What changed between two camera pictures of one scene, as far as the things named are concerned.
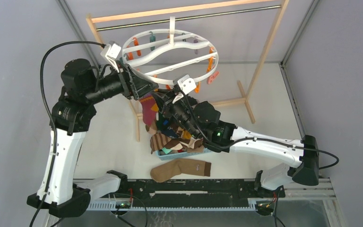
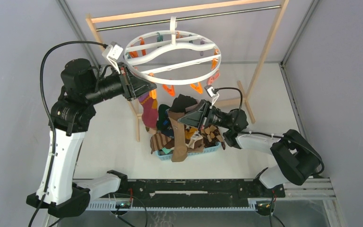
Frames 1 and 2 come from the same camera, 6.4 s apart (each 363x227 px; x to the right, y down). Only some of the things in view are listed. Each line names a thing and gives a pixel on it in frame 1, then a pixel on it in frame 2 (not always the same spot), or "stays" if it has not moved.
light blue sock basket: x=206 y=151 stays
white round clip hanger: x=166 y=55 stays
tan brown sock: x=178 y=166 to x=180 y=153
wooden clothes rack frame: x=283 y=5 stays
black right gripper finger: x=161 y=97 to x=194 y=118
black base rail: x=195 y=189 stays
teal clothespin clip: x=152 y=39 to x=160 y=38
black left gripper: x=133 y=85 stays
